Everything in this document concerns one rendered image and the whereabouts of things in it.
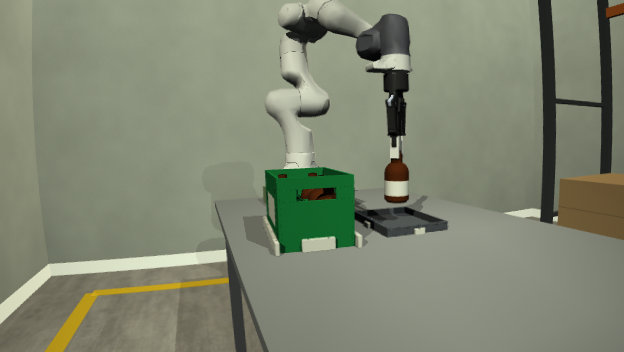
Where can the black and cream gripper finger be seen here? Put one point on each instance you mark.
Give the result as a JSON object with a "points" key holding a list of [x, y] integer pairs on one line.
{"points": [[402, 118], [393, 125]]}

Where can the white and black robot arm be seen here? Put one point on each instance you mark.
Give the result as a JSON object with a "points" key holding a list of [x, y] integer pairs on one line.
{"points": [[389, 38]]}

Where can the green bottle crate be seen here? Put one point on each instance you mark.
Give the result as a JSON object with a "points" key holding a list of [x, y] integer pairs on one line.
{"points": [[298, 218]]}

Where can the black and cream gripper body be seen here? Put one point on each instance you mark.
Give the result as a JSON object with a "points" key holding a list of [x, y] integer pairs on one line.
{"points": [[396, 83]]}

